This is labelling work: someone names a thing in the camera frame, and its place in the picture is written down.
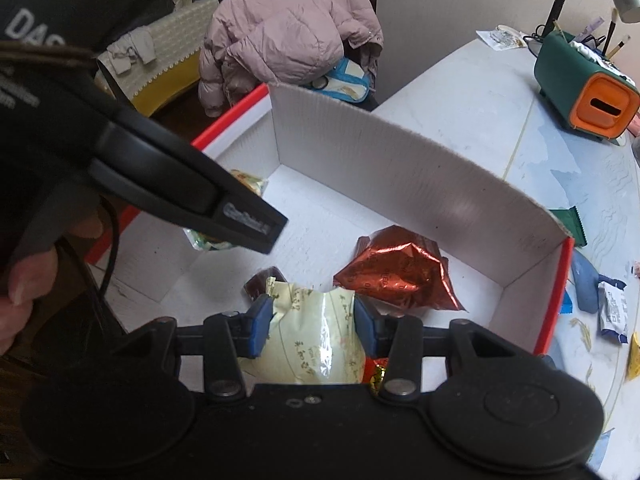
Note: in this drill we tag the small round cake packet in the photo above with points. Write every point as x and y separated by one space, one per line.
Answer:
250 182

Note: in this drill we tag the white cloth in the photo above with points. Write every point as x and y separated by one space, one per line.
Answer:
131 50

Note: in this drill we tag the blue snack packet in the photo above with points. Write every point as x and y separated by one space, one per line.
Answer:
612 310

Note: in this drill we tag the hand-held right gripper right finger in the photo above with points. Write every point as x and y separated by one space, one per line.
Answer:
365 325

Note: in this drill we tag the paint brush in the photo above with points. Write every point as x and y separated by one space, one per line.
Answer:
620 49
611 30

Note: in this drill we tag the brown foil snack packet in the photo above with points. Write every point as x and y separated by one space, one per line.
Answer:
400 270

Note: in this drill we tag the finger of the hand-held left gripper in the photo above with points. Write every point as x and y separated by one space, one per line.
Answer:
200 185

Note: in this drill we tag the light blue bag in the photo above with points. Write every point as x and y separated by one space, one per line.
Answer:
345 80

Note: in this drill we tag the green and orange tissue box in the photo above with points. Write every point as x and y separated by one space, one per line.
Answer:
575 80

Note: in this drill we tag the red cardboard box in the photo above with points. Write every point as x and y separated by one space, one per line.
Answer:
350 160

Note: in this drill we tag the dark purple snack packet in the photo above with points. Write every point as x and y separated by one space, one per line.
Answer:
257 285

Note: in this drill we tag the person's left hand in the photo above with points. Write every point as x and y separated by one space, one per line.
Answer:
30 275

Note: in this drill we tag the pink puffer jacket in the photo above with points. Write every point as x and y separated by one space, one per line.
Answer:
285 35

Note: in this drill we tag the cream and yellow cushion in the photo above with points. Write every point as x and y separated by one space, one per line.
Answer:
170 45

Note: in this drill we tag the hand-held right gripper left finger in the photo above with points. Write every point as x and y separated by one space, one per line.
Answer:
260 325

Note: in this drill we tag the green snack packet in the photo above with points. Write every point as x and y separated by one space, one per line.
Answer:
567 225

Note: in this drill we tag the cream snack packet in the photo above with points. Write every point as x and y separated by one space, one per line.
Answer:
310 340

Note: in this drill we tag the white paper packet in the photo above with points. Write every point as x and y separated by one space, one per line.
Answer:
502 37

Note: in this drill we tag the clear plastic bag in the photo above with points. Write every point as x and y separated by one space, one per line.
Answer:
636 150

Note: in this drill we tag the red snack packet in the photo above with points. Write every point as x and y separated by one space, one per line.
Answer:
377 372

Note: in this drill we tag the small yellow packet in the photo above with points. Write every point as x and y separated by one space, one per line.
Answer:
635 355

